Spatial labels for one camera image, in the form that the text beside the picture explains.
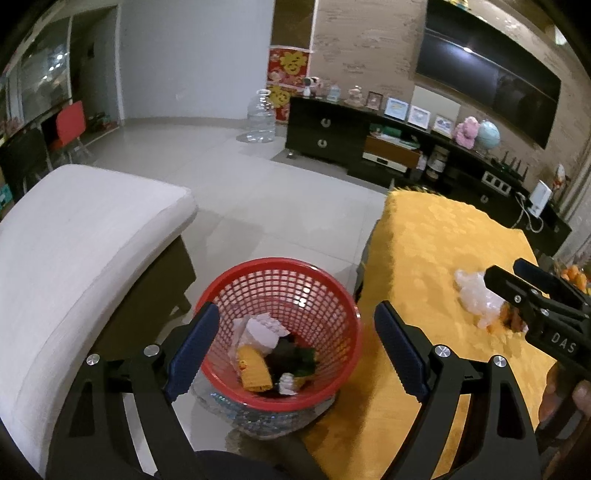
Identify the white board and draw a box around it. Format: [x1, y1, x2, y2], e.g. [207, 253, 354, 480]
[411, 84, 462, 125]

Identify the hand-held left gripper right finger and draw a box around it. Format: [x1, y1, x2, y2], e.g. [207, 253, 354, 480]
[374, 301, 541, 480]

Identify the light blue globe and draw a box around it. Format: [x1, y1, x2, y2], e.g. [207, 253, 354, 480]
[475, 120, 502, 153]

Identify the red festive wall poster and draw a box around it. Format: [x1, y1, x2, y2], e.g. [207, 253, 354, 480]
[268, 46, 311, 124]

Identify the red chair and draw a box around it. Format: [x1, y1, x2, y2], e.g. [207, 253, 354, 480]
[48, 100, 90, 162]

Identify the clear glass bowl with pebbles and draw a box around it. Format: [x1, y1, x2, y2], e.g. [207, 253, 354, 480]
[191, 369, 335, 439]

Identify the black router with antennas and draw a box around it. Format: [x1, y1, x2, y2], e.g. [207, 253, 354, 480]
[492, 156, 527, 178]

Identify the black chair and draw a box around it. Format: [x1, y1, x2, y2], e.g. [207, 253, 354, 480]
[0, 129, 51, 199]

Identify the black wall television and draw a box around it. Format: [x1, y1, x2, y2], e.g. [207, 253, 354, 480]
[414, 0, 561, 149]

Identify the white upright device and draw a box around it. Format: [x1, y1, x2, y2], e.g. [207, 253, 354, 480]
[529, 181, 553, 217]

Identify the brown and white drawer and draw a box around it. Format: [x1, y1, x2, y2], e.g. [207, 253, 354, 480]
[362, 136, 421, 172]

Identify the clear large water jug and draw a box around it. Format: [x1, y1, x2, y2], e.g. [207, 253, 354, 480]
[245, 89, 276, 144]

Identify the yellow tablecloth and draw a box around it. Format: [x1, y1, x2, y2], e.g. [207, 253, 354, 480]
[302, 188, 559, 480]

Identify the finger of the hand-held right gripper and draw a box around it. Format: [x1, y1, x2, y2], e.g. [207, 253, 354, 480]
[513, 258, 591, 308]
[484, 265, 543, 315]

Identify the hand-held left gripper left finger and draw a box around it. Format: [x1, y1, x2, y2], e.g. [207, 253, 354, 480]
[46, 302, 221, 480]

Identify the pink plush toy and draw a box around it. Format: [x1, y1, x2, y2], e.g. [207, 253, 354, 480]
[452, 116, 481, 148]

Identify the red mesh plastic basket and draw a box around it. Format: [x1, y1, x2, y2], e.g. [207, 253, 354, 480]
[194, 257, 363, 414]

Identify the orange wrapper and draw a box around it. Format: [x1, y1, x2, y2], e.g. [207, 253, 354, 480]
[489, 307, 527, 335]

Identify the person's right hand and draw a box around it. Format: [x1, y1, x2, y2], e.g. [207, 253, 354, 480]
[538, 364, 591, 423]

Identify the yellow snack packet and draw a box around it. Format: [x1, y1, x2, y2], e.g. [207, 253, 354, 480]
[236, 346, 274, 392]

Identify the dark green wrapper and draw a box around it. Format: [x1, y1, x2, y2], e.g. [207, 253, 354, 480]
[265, 339, 319, 393]

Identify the white plastic bag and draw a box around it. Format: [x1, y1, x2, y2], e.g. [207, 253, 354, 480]
[454, 269, 506, 328]

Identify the white cushioned sofa bed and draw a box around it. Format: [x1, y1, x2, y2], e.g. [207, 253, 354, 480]
[0, 165, 199, 480]

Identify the pile of oranges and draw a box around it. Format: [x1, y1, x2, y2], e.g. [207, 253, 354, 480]
[561, 263, 591, 291]

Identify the black television cabinet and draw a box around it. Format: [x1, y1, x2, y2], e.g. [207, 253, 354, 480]
[285, 96, 573, 257]

